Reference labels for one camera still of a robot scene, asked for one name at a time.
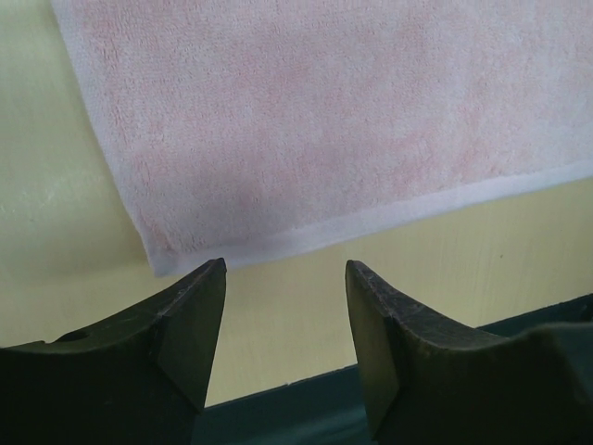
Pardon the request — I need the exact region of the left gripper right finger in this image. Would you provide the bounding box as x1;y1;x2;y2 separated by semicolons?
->
346;261;592;444

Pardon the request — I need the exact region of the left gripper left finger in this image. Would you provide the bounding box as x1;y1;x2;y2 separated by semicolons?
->
1;259;227;444

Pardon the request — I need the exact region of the pink towel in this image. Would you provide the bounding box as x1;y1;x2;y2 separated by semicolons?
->
53;1;592;275

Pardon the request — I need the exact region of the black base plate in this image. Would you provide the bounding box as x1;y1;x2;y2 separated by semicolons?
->
189;291;593;445

